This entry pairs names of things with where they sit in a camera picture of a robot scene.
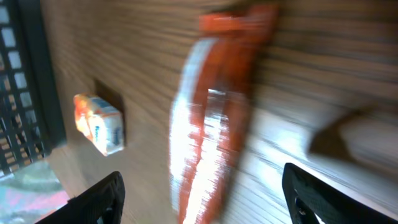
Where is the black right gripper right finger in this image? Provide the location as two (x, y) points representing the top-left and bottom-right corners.
(282, 163), (397, 224)

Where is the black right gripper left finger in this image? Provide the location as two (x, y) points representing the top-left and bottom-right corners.
(37, 171), (126, 224)

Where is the orange tissue pack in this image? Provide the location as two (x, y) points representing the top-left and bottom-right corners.
(73, 94), (124, 156)

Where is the orange-brown snack bar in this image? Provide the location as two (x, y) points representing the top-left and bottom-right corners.
(169, 2), (279, 223)

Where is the grey plastic mesh basket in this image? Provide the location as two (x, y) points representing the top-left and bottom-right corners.
(1, 0), (67, 177)

